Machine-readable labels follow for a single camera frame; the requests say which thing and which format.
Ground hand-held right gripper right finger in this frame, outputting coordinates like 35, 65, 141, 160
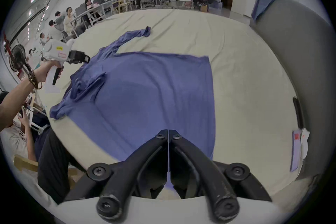
169, 129, 272, 222

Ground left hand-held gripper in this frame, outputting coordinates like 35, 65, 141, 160
41, 39, 90, 94

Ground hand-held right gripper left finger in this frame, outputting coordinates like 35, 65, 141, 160
64, 129, 168, 223

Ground dark blue shirt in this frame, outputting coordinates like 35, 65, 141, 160
49, 26, 216, 163

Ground person's left hand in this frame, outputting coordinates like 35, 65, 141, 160
33, 60, 64, 85

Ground row of tables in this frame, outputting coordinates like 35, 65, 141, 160
73, 0, 147, 24

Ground black standing fan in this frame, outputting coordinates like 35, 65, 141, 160
9, 44, 34, 79

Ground person's legs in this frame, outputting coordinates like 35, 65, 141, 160
37, 127, 87, 205

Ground white paper sheet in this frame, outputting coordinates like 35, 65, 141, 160
299, 127, 311, 161

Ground black phone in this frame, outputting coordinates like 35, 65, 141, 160
292, 96, 304, 129

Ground grey padded headboard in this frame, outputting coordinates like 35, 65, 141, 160
249, 0, 335, 183

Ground blue cloth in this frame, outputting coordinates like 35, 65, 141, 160
251, 0, 288, 21

